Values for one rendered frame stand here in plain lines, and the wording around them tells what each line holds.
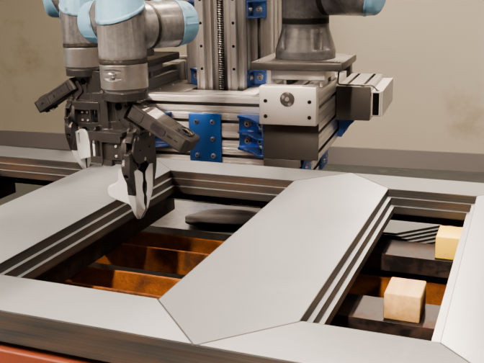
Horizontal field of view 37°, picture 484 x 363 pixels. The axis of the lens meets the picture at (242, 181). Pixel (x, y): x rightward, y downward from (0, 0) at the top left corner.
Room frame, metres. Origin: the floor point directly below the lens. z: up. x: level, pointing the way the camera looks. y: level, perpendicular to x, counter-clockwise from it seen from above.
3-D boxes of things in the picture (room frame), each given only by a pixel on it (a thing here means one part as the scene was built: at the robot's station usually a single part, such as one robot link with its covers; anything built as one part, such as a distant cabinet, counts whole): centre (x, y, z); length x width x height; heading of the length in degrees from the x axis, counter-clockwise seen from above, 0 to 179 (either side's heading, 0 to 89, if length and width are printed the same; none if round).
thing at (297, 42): (1.83, -0.17, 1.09); 0.15 x 0.15 x 0.10
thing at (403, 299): (0.93, -0.23, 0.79); 0.06 x 0.05 x 0.04; 159
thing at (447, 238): (1.15, -0.35, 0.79); 0.06 x 0.05 x 0.04; 159
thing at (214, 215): (1.60, 0.03, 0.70); 0.20 x 0.10 x 0.03; 78
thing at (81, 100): (1.47, 0.31, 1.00); 0.09 x 0.08 x 0.12; 68
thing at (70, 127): (1.45, 0.34, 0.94); 0.05 x 0.02 x 0.09; 158
